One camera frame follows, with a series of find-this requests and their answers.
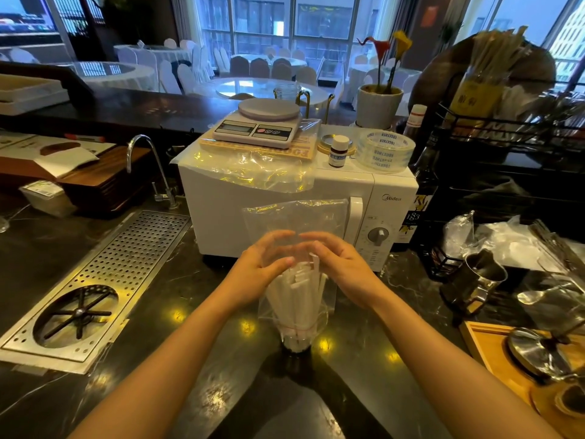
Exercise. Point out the person's right hand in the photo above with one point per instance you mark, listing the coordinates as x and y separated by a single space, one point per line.
349 274

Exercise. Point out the person's left hand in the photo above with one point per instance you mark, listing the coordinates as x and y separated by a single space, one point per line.
249 276

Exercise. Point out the person's left thumb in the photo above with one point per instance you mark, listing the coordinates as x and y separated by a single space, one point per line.
279 267

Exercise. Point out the person's right thumb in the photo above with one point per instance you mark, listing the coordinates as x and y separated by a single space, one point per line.
323 265

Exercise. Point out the clear plastic bag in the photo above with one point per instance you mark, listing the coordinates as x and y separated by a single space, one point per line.
292 219

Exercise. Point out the person's left forearm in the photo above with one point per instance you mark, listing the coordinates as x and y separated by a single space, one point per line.
164 365

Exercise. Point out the person's right forearm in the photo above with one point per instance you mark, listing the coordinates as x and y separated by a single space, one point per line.
448 374

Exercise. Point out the bundle of white wrapped straws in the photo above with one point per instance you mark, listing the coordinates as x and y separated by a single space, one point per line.
297 301

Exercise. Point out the white microwave oven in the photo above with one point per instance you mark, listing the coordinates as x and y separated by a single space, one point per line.
219 210

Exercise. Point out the crumpled clear plastic sheet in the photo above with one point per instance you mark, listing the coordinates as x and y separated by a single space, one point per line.
256 171

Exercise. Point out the small white-capped bottle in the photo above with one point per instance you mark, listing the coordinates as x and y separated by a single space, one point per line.
338 153

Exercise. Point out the gold metal lid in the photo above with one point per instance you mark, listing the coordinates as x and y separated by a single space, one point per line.
323 143

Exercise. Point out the printed clear tape roll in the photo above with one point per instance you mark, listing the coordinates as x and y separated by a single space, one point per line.
384 153

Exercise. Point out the dark bottle with white cap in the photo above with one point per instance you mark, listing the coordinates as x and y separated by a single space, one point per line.
418 178

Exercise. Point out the white digital kitchen scale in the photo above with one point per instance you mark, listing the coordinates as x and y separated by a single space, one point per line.
260 125

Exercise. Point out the steel milk pitcher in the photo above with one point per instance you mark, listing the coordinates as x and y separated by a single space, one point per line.
480 283

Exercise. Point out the white flower pot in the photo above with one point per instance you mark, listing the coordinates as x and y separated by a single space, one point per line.
378 107

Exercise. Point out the chrome faucet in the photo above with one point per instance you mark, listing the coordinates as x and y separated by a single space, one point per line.
151 159

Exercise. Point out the round glass-topped dining table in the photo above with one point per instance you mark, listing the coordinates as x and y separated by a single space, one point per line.
260 89

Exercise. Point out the perforated steel drip tray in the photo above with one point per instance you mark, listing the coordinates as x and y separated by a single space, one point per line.
100 283

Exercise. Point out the white crumpled plastic bags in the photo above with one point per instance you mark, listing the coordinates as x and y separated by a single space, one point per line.
507 244

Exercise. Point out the light wooden tray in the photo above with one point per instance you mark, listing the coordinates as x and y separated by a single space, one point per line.
493 356

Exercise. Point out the stack of dark wooden trays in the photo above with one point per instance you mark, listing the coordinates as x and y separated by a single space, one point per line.
105 178

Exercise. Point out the steel spoon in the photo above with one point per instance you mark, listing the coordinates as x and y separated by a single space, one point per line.
534 295

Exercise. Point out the group of white covered chairs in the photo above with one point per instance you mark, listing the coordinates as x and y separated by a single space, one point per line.
192 63

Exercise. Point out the red calla lily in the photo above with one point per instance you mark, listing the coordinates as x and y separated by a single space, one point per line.
380 50

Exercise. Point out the yellow calla lily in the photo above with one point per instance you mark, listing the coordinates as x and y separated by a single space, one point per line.
401 45

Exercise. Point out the steel lid with knob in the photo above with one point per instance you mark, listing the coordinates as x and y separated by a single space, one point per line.
539 354

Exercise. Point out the red pen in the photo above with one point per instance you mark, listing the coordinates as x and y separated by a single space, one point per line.
84 138

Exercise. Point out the white paper sheets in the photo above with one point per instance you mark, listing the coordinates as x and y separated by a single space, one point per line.
64 159

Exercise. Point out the yellow packet of straws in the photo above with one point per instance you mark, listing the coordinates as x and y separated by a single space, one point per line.
484 82

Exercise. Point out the white plastic container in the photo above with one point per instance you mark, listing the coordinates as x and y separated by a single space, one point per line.
45 198

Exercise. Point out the stack of white trays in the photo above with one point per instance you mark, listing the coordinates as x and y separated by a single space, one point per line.
27 93

